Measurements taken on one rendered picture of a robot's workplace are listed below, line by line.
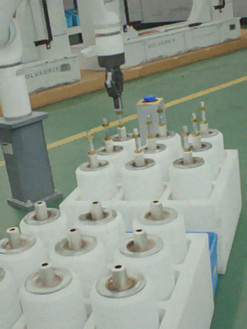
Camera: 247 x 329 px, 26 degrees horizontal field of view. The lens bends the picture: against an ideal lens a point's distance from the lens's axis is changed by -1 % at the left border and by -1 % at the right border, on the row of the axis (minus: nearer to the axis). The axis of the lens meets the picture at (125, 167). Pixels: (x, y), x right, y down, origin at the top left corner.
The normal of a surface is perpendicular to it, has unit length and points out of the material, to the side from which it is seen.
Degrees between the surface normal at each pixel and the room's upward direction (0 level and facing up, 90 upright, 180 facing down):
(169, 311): 0
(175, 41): 90
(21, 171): 90
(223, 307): 0
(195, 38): 90
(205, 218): 90
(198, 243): 0
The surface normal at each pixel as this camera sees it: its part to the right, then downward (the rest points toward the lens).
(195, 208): -0.29, 0.34
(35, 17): -0.74, 0.31
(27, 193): -0.05, 0.33
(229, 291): -0.14, -0.94
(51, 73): 0.66, 0.15
